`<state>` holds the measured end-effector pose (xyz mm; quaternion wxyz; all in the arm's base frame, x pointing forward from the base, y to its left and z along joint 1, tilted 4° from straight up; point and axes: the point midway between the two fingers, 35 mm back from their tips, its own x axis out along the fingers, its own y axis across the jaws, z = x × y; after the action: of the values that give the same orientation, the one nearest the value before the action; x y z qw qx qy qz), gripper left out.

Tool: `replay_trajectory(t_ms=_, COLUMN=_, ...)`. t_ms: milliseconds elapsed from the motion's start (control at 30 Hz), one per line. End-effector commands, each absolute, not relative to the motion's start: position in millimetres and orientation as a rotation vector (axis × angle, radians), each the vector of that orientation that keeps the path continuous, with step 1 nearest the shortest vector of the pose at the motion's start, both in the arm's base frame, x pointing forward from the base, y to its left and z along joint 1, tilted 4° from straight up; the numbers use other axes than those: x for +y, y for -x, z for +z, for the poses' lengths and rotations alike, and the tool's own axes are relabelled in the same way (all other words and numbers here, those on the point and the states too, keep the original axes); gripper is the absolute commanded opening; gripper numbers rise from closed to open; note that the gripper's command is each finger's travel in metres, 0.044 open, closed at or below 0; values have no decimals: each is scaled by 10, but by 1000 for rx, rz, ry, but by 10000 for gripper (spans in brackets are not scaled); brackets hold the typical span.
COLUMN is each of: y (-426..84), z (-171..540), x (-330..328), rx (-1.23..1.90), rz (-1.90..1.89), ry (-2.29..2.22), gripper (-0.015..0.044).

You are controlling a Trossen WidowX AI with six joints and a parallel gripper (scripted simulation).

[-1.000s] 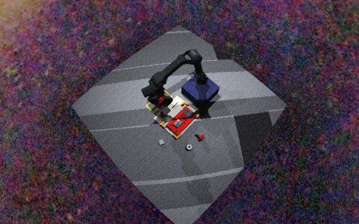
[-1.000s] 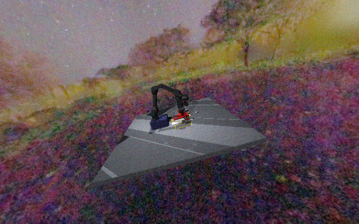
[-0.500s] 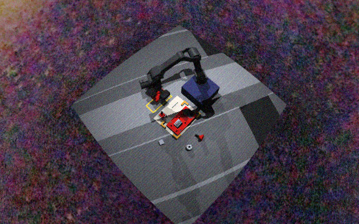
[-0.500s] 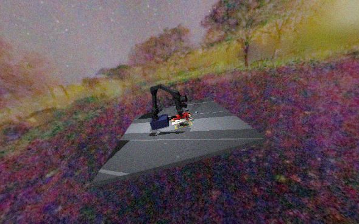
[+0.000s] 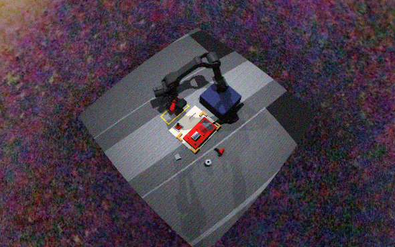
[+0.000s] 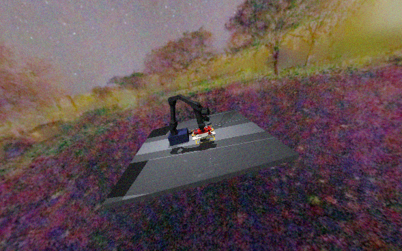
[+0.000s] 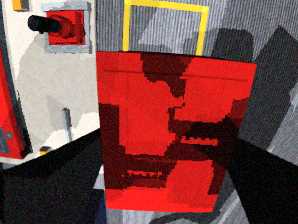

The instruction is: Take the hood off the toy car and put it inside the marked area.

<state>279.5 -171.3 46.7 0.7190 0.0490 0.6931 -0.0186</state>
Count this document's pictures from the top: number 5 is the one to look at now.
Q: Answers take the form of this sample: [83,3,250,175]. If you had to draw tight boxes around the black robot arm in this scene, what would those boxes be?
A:
[153,52,229,108]

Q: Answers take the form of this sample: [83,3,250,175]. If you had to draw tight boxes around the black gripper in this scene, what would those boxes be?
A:
[166,89,187,110]

